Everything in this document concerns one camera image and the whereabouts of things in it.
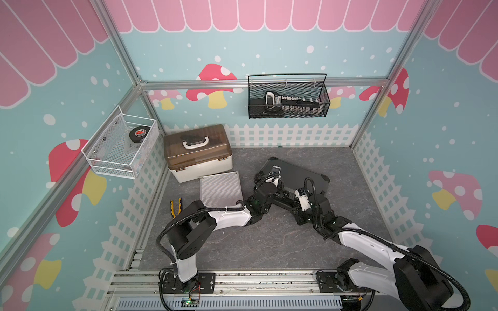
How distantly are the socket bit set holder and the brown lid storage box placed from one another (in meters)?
0.29

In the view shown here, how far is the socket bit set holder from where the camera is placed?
0.89m

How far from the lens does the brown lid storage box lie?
0.94m
